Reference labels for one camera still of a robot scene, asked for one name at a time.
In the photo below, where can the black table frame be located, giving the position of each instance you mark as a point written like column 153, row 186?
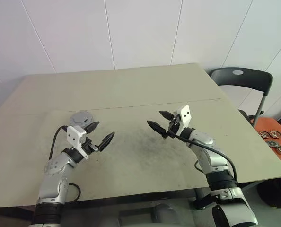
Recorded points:
column 202, row 201

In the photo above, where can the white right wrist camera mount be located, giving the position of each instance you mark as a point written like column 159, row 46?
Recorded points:
column 185, row 113

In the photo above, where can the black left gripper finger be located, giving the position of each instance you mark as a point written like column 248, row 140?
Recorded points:
column 92, row 127
column 106, row 141

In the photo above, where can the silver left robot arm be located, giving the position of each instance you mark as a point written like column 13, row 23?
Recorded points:
column 53, row 179

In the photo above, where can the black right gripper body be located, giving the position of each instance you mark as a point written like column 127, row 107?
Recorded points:
column 173, row 127

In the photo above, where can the dark grey gear disc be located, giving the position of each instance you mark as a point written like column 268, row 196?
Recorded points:
column 271, row 143

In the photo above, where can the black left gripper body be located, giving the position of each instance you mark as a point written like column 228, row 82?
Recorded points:
column 89, row 146

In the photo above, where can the orange tray with wheels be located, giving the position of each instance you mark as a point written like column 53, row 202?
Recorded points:
column 268, row 125

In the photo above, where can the black round bin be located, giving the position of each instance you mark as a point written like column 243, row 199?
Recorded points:
column 273, row 194

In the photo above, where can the silver round motor lid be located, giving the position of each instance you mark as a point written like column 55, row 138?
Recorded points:
column 80, row 117

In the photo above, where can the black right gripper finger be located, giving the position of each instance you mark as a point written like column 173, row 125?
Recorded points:
column 157, row 127
column 167, row 115

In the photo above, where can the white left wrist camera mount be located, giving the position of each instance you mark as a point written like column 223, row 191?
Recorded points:
column 74, row 134

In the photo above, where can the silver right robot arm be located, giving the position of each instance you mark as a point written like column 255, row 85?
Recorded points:
column 211, row 160

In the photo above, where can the small red spoked rotor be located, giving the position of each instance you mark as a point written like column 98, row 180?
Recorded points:
column 263, row 134
column 274, row 134

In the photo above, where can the black folding chair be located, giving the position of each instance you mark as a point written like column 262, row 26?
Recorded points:
column 249, row 79

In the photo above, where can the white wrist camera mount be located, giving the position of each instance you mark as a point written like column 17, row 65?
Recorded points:
column 74, row 134
column 185, row 113

